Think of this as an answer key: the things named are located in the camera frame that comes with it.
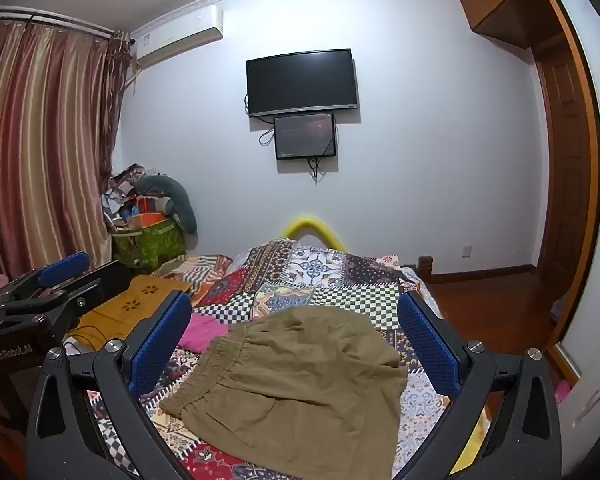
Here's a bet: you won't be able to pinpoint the bamboo lap desk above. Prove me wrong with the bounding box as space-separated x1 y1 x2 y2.
67 272 193 356

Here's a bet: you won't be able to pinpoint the patchwork printed blanket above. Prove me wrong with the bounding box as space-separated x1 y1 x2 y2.
62 237 491 480

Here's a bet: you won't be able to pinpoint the wooden door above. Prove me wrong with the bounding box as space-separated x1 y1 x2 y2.
532 45 595 306

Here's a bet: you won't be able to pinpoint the olive green pants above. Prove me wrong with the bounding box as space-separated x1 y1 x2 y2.
159 307 410 480

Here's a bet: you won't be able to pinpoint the striped red curtain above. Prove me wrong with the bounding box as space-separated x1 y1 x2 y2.
0 20 133 286

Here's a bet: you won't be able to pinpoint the green storage bag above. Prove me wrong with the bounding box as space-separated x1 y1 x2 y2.
112 217 187 266

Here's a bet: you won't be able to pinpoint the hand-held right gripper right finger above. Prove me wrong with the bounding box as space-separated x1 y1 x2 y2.
387 291 564 480

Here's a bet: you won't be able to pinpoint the black cable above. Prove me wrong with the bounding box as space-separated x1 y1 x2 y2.
305 156 327 183
258 116 277 149

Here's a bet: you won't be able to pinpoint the black wall television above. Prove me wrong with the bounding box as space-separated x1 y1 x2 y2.
246 49 358 118

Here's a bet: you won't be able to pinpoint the white curtain rail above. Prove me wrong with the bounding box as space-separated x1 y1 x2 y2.
0 5 116 39

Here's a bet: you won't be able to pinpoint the pink garment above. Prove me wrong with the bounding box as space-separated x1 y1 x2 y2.
176 312 229 353

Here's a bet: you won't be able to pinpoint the white air conditioner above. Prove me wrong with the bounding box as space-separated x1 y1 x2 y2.
131 4 224 67

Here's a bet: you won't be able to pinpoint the yellow foam tube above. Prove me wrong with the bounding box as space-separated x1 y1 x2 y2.
281 216 345 251

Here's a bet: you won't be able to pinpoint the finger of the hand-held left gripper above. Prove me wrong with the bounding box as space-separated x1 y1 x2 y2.
0 252 90 307
15 260 133 329

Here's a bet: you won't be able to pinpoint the pile of mixed clutter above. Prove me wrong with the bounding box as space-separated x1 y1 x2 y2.
100 162 176 233

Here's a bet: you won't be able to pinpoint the small black monitor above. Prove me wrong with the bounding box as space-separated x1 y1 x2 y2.
273 113 337 161

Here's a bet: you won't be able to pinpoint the grey stuffed pillow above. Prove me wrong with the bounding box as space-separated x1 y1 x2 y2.
135 174 199 235

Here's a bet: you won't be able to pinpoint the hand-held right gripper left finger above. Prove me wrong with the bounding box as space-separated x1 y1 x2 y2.
27 291 204 480

